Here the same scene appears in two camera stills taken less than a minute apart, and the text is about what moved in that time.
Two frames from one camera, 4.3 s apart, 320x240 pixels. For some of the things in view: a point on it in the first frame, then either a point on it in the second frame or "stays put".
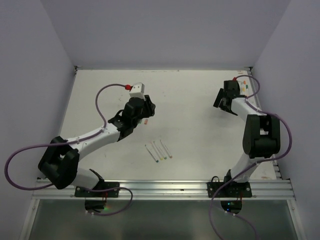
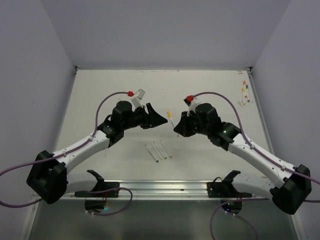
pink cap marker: (170, 156) stays put
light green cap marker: (159, 150) stays put
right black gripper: (221, 95) → (183, 126)
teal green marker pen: (150, 153) stays put
